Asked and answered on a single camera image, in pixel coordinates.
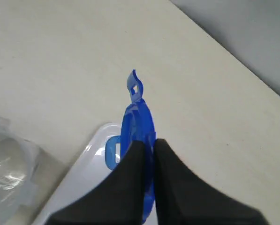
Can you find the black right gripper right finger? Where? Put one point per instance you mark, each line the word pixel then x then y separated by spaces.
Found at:
pixel 182 198

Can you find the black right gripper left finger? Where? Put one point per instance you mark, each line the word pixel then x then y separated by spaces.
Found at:
pixel 117 200

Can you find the blue plastic lid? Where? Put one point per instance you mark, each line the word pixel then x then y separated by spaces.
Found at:
pixel 137 125

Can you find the clear plastic tall container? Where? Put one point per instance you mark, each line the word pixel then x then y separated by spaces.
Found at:
pixel 28 176

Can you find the white rectangular plastic tray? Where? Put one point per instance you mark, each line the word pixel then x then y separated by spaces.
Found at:
pixel 83 176

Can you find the white fabric backdrop curtain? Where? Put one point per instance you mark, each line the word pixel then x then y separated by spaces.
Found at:
pixel 248 29

